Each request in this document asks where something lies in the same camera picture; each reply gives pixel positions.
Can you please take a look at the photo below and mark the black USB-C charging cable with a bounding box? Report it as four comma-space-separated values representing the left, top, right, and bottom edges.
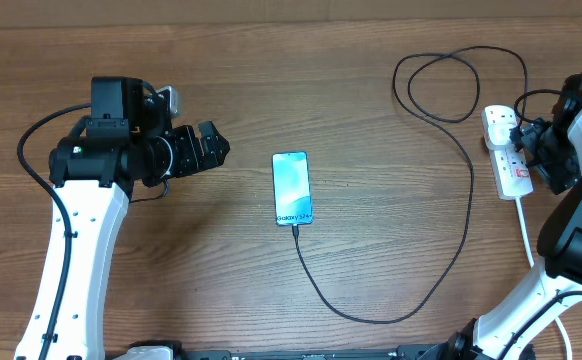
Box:
291, 45, 529, 326

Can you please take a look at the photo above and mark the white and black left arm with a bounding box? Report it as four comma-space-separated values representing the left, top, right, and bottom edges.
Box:
14, 76, 230, 359

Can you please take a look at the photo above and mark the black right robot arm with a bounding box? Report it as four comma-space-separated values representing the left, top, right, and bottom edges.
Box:
414, 72, 582, 359

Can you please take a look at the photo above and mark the white USB charger adapter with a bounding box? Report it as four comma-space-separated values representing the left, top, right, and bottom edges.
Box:
485, 123, 517, 151

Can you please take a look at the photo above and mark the white power strip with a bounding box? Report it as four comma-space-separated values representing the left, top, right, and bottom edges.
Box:
481, 105, 533, 200

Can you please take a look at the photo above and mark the white power strip cord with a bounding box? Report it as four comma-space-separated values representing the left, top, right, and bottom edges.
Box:
514, 197, 574, 360

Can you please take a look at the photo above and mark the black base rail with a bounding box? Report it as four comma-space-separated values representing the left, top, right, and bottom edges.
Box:
105, 339, 537, 360

